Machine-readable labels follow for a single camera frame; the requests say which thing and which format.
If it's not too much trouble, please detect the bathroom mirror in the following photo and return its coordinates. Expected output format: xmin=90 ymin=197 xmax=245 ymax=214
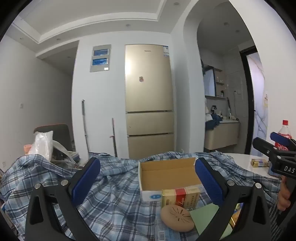
xmin=203 ymin=66 xmax=216 ymax=96

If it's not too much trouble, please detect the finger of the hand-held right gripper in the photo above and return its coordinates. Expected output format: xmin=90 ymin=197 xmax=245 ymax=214
xmin=270 ymin=132 xmax=293 ymax=147
xmin=253 ymin=137 xmax=277 ymax=160

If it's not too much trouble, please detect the white cardboard box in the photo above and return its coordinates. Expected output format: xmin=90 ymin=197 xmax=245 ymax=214
xmin=138 ymin=157 xmax=204 ymax=202

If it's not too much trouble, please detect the gold refrigerator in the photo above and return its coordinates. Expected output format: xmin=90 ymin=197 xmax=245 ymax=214
xmin=125 ymin=44 xmax=175 ymax=160

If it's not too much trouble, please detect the grey mop pole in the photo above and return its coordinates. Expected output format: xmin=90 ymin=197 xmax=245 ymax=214
xmin=82 ymin=100 xmax=89 ymax=154

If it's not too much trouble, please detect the gold blue cigarette pack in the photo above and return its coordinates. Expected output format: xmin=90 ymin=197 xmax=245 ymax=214
xmin=251 ymin=159 xmax=270 ymax=168

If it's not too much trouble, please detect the grey striped cloth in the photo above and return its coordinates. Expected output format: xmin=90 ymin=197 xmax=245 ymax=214
xmin=266 ymin=202 xmax=286 ymax=234

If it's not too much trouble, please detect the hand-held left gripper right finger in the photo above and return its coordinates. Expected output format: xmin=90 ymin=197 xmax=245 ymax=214
xmin=194 ymin=157 xmax=271 ymax=241

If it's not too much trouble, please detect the white plastic bag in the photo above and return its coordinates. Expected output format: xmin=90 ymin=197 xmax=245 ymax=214
xmin=28 ymin=131 xmax=54 ymax=161

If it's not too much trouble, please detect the brown pole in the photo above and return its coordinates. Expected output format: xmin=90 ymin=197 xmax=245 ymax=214
xmin=109 ymin=118 xmax=117 ymax=157

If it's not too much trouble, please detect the bathroom wall shelf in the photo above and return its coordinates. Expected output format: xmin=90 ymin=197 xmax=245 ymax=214
xmin=215 ymin=70 xmax=226 ymax=98

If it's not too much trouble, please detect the green notebook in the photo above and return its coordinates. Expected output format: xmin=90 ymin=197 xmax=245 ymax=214
xmin=189 ymin=204 xmax=233 ymax=235

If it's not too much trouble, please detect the dark blue cloth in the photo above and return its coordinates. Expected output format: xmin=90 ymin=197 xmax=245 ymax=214
xmin=206 ymin=113 xmax=222 ymax=130

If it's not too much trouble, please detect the dark grey chair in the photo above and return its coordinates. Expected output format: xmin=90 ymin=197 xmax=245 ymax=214
xmin=33 ymin=123 xmax=75 ymax=152

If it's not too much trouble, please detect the beige vanity cabinet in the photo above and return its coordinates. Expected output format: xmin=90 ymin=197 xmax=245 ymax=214
xmin=205 ymin=120 xmax=241 ymax=152

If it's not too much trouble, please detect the small blue carton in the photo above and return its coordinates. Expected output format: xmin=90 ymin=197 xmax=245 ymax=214
xmin=268 ymin=162 xmax=280 ymax=178

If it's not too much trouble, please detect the blue plaid shirt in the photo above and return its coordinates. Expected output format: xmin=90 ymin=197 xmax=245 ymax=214
xmin=0 ymin=151 xmax=281 ymax=241

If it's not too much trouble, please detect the red gold cigarette pack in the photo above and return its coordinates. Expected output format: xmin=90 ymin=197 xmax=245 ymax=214
xmin=162 ymin=185 xmax=201 ymax=207

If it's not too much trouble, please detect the grey strap bag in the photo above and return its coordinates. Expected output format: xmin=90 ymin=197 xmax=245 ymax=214
xmin=52 ymin=140 xmax=80 ymax=166

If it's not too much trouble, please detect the black door frame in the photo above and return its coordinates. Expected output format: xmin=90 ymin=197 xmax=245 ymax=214
xmin=239 ymin=46 xmax=256 ymax=154

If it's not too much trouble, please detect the grey electrical panel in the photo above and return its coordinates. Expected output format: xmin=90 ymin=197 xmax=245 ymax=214
xmin=90 ymin=44 xmax=111 ymax=73

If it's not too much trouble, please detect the blue tissue pack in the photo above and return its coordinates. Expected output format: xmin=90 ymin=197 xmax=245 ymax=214
xmin=157 ymin=228 xmax=182 ymax=241

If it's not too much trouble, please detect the person's right hand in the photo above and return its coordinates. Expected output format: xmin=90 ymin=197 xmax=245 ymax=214
xmin=277 ymin=183 xmax=292 ymax=212

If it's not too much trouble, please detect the tan round perforated disc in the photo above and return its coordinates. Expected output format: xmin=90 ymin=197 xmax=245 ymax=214
xmin=161 ymin=204 xmax=195 ymax=232

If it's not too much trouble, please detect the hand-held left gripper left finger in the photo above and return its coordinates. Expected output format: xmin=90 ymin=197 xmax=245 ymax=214
xmin=25 ymin=157 xmax=101 ymax=241

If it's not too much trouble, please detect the red label drink bottle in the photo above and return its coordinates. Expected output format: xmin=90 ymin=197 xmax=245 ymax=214
xmin=274 ymin=120 xmax=293 ymax=151

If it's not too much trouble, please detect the marble pattern panel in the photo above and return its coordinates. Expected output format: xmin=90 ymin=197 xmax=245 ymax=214
xmin=246 ymin=52 xmax=271 ymax=158

